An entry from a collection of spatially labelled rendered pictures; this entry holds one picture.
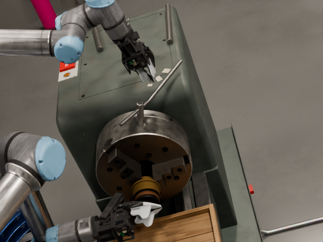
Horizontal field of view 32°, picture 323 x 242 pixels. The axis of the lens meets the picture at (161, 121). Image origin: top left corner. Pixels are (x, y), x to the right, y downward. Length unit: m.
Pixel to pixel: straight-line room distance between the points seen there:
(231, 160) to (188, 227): 0.74
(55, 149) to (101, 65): 0.61
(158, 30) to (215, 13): 2.63
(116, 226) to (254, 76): 2.44
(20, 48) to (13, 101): 3.16
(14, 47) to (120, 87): 0.47
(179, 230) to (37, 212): 0.46
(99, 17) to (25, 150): 0.44
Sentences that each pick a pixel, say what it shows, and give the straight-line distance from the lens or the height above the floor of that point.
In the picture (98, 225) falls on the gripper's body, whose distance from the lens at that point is 1.76.
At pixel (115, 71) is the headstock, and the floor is 1.26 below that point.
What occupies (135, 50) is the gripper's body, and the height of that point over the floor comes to 1.45.
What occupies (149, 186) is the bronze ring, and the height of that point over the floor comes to 1.11.
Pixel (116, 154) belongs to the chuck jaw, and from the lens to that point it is 1.78.
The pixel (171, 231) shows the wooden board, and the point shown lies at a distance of 1.93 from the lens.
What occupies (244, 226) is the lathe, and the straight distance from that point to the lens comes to 2.32.
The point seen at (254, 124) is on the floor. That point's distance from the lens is 3.57.
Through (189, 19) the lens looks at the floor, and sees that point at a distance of 4.85.
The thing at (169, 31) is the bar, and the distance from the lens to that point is 2.13.
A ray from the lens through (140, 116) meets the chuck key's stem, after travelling 1.77.
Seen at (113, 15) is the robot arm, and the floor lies 1.58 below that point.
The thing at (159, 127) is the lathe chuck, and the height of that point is 1.21.
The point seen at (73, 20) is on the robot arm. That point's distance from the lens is 1.68.
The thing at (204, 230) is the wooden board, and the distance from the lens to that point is 1.89.
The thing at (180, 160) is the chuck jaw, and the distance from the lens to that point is 1.83.
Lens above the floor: 2.30
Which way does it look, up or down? 37 degrees down
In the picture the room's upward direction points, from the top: 22 degrees counter-clockwise
